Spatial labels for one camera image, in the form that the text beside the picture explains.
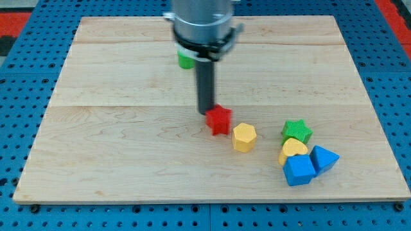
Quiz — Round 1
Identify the blue triangle block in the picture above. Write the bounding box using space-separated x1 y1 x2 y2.
310 145 340 177

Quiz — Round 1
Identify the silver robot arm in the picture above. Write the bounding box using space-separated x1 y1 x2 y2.
162 0 244 115

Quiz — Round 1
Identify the blue cube block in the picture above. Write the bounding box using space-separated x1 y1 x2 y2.
283 155 316 186

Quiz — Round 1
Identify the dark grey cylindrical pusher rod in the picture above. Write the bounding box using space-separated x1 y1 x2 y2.
195 60 214 115

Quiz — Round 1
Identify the light wooden board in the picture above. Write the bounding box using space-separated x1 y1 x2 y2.
13 15 410 205

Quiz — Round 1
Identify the red star block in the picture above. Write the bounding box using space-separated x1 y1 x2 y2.
205 104 232 135

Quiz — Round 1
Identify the green star block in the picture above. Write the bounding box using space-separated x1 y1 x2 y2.
281 119 313 145

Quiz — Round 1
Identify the green circle block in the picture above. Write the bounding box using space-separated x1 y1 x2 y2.
177 51 195 69

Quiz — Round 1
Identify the yellow heart block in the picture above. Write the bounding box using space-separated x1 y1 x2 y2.
278 138 308 166

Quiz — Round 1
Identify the yellow hexagon block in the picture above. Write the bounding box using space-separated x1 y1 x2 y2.
232 123 257 153

